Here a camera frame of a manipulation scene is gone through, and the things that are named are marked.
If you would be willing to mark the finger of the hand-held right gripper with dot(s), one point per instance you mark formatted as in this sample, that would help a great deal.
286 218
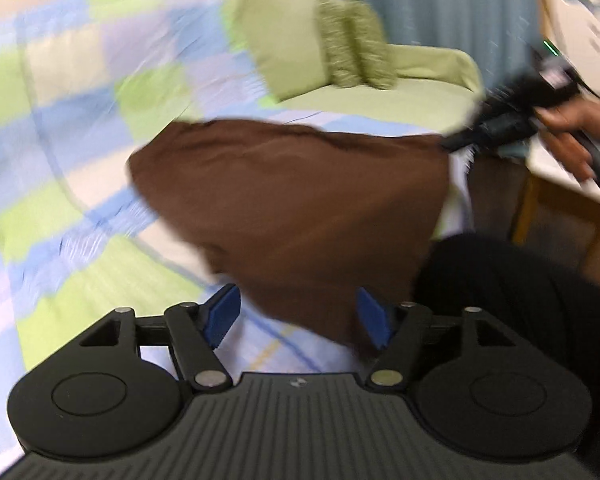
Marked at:
515 95
495 132

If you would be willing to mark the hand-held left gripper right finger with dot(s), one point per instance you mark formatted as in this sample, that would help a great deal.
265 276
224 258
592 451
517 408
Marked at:
375 317

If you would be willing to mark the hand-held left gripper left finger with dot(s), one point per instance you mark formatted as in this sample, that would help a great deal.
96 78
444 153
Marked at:
222 315

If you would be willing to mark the brown garment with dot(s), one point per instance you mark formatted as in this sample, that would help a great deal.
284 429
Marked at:
290 200

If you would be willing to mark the person's right hand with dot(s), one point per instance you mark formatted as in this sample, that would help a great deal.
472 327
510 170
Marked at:
567 152

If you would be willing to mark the green covered sofa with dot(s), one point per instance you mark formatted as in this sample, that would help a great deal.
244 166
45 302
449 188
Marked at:
380 105

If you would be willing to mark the green herringbone cushion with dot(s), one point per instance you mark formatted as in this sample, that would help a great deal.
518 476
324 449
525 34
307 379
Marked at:
377 55
337 45

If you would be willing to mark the checked blue green blanket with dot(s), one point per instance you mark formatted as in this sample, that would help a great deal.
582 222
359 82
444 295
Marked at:
55 135

